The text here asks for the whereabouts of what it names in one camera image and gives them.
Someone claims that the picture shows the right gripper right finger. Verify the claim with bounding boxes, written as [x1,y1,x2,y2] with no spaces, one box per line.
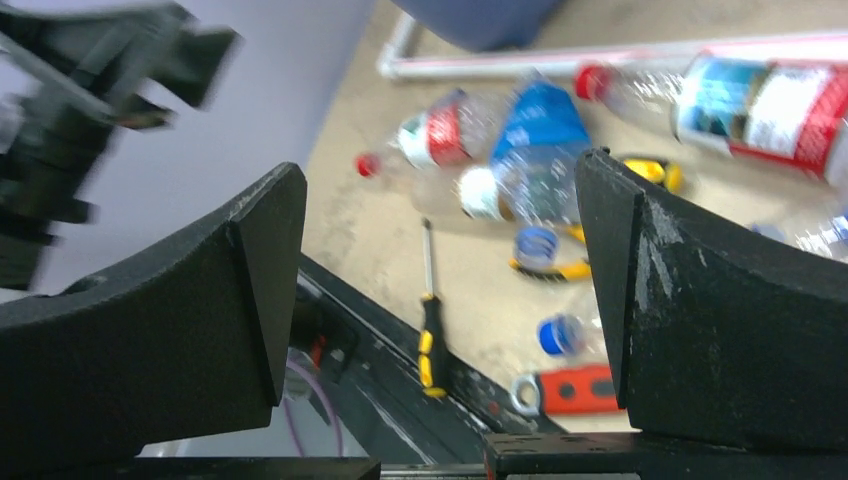
[574,146,848,455]

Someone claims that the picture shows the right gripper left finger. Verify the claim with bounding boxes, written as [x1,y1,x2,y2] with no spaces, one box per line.
[1,163,307,474]

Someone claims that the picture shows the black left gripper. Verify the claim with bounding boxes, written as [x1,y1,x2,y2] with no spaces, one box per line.
[1,3,240,153]

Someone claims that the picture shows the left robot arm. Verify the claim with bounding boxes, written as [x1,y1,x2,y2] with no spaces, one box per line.
[1,1,239,290]

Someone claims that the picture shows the blue plastic bin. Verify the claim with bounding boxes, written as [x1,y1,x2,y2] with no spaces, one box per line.
[394,0,562,52]

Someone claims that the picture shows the red adjustable wrench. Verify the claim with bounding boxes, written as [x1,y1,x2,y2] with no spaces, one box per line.
[509,364,620,417]

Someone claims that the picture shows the small blue label bottle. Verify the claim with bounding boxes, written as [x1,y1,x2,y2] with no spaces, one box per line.
[537,313,608,363]

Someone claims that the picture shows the red label clear bottle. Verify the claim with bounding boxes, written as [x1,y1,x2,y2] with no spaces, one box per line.
[574,53,847,189]

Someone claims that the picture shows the yellow black screwdriver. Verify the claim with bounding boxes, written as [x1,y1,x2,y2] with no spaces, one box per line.
[417,218,449,398]

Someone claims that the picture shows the blue label crushed bottle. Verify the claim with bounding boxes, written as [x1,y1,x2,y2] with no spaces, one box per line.
[489,77,591,273]

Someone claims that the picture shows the white label amber bottle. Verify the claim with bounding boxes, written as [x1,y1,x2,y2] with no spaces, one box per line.
[456,166,506,221]

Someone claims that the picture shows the red cap crushed bottle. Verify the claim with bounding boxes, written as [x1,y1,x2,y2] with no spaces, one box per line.
[354,88,515,221]

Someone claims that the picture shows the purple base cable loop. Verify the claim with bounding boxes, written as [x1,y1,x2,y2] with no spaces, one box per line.
[281,357,346,458]

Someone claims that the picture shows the yellow handle pliers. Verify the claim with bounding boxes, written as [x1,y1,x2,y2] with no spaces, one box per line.
[509,151,686,282]

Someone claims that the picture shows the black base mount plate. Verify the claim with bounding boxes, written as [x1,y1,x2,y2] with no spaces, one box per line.
[290,256,563,464]

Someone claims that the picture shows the white PVC pipe frame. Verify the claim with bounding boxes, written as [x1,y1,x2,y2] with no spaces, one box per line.
[376,13,847,81]

